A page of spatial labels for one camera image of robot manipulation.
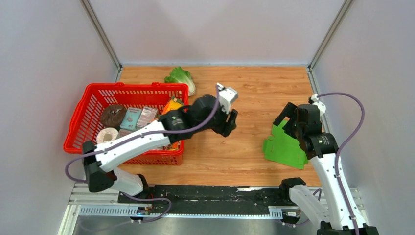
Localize green paper box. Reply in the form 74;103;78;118
262;120;308;170

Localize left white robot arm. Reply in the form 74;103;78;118
83;89;238;203

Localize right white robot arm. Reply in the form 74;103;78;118
274;102;379;235

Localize pink small box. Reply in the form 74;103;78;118
136;106;159;130

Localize teal small box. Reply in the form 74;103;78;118
120;107;142;131

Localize grey pink flat box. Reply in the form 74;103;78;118
116;129;132;139

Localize orange yellow carton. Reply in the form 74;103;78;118
161;96;184;115

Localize green lettuce head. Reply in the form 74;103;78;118
164;67;196;96

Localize brown round bread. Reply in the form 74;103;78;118
99;104;127;128

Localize white toilet paper roll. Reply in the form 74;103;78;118
95;127;118;144

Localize red plastic basket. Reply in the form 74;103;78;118
63;82;188;154

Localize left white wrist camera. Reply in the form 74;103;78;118
216;83;239;114

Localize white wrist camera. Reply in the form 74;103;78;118
216;83;239;114
308;94;326;116

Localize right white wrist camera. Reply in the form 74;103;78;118
308;94;326;116

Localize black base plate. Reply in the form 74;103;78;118
117;184;312;216

